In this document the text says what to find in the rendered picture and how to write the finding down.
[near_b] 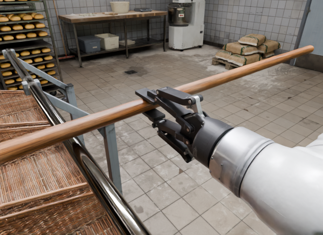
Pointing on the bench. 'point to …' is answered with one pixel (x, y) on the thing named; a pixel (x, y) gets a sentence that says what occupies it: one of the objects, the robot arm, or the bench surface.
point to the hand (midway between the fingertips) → (149, 104)
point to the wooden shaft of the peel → (128, 110)
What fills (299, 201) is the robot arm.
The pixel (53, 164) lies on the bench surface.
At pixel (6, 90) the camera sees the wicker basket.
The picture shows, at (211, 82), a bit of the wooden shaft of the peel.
